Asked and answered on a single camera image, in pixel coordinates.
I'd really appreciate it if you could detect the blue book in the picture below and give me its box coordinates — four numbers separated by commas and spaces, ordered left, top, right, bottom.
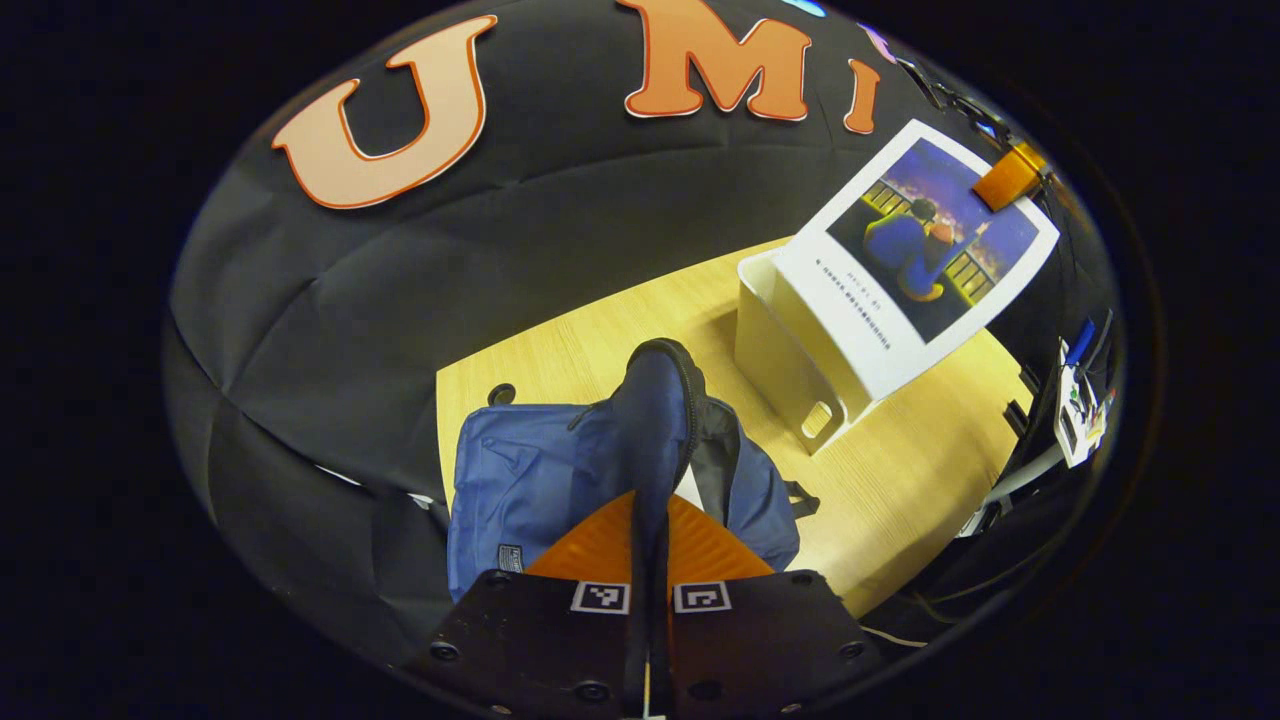
770, 118, 1061, 401

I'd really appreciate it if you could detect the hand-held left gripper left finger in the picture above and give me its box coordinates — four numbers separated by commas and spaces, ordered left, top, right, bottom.
405, 490, 651, 719

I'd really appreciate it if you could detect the white bookshelf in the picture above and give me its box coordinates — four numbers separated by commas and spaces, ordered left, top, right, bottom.
733, 248, 881, 456

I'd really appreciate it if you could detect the white metal bar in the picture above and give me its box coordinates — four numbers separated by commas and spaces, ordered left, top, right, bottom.
955, 445, 1063, 536

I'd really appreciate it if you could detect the white cable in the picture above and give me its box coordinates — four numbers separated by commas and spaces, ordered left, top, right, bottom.
858, 625, 936, 649

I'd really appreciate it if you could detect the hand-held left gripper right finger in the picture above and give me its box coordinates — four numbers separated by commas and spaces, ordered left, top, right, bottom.
655, 492, 886, 719

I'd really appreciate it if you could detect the white device with wires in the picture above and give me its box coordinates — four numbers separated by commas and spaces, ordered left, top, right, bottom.
1053, 318, 1119, 471

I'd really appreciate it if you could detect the blue schoolbag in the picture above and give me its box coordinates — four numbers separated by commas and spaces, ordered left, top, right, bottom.
445, 338, 821, 606

